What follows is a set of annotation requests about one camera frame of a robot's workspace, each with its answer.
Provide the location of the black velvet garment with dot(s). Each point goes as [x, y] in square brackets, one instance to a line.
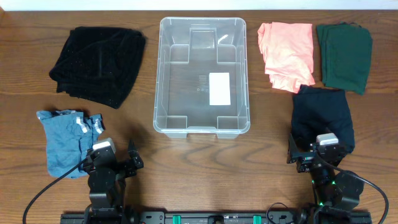
[99, 64]

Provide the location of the blue shirt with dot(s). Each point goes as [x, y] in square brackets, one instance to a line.
[69, 134]

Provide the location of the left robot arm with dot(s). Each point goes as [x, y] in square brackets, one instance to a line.
[107, 179]

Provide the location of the white label in bin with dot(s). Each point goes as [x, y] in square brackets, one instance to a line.
[219, 89]

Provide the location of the clear plastic storage bin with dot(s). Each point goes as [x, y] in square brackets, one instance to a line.
[190, 48]

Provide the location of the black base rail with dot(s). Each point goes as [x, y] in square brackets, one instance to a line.
[193, 218]

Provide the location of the navy folded garment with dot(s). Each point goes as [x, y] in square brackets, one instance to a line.
[319, 111]

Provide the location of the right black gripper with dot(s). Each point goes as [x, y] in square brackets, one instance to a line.
[307, 158]

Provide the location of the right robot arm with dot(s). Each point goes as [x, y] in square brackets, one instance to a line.
[340, 191]

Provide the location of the coral pink folded shirt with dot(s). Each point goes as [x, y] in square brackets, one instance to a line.
[287, 51]

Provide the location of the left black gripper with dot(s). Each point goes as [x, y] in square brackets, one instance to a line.
[125, 166]

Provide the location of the dark green garment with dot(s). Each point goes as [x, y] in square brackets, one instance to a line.
[346, 53]

